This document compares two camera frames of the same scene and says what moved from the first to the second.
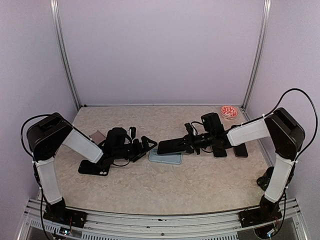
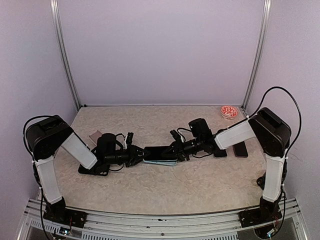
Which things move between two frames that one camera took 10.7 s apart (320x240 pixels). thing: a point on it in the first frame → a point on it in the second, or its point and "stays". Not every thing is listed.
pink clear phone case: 97,136 stays
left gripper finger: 145,141 → 140,153
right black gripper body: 195,143 → 183,151
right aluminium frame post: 260,53 stays
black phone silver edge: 219,152 stays
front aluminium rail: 212,225 stays
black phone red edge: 241,151 stays
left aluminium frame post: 60,35 stays
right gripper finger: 181,144 → 171,153
